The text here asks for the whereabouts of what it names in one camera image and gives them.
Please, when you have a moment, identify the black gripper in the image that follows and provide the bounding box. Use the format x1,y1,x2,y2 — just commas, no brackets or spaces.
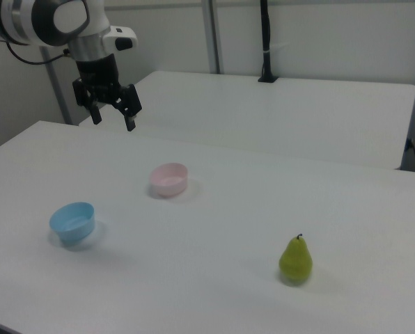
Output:
72,54,142,132

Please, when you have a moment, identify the green pear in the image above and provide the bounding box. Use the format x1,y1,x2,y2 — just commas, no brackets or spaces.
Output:
279,233,313,282

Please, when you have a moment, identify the pink plastic bowl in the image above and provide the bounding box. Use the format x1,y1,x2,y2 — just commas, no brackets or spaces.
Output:
148,162,189,198

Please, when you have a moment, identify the blue plastic bowl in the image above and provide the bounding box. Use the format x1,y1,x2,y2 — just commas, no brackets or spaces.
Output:
49,202,96,244

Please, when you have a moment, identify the white side table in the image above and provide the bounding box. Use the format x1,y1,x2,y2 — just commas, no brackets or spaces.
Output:
78,70,415,170

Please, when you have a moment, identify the grey metal partition post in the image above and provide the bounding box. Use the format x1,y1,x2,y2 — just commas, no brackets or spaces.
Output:
201,0,226,74
40,47,72,125

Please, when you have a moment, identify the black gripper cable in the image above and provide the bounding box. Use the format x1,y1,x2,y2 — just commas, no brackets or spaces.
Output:
5,40,72,66

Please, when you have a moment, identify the black camera stand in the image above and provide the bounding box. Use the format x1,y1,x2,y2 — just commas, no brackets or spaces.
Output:
257,0,279,84

